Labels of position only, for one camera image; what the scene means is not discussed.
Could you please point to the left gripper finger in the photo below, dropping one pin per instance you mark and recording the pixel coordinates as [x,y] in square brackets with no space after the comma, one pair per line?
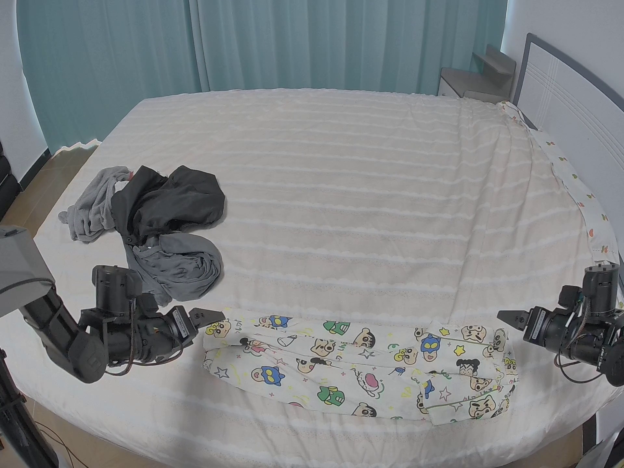
[207,317]

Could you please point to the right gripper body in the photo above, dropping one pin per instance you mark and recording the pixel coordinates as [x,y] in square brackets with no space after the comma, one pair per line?
[551,332]

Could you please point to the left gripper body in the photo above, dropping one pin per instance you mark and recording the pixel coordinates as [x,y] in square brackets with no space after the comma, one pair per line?
[170,334]

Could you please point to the white printed pyjama top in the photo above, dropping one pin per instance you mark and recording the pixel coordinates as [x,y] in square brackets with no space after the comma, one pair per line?
[341,368]

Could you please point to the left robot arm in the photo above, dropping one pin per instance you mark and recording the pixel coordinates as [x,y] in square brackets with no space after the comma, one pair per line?
[83,354]

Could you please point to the dark grey garment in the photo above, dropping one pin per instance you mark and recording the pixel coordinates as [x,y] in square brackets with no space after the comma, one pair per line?
[190,266]

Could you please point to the black garment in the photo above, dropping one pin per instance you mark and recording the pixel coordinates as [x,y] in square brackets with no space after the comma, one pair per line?
[185,203]

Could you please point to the light grey garment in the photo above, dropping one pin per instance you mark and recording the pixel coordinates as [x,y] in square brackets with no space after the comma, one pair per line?
[92,207]

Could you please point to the bed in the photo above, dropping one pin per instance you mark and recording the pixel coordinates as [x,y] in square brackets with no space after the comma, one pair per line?
[341,164]

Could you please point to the grey bedside table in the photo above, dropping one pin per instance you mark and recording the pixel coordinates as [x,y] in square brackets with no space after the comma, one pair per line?
[470,81]

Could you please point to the blue-green curtain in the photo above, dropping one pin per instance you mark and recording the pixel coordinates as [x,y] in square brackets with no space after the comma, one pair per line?
[341,27]
[112,51]

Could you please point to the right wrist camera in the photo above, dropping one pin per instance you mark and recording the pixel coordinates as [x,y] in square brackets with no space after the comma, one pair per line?
[569,298]

